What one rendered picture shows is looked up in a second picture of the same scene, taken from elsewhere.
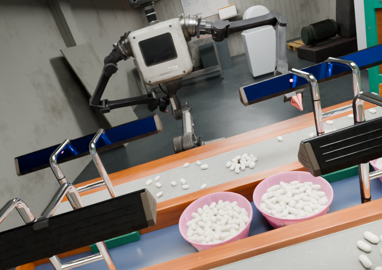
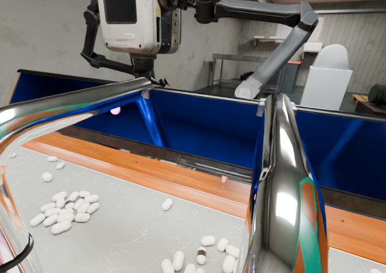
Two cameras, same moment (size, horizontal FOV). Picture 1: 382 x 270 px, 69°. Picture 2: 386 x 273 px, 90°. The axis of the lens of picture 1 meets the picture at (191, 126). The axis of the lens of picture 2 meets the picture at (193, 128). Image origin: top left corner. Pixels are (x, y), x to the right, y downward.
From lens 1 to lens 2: 108 cm
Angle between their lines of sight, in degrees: 17
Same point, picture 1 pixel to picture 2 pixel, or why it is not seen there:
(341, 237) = not seen: outside the picture
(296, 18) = (377, 76)
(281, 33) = (292, 39)
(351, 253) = not seen: outside the picture
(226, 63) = (286, 88)
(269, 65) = (319, 104)
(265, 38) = (329, 79)
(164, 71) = (121, 37)
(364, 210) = not seen: outside the picture
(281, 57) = (259, 75)
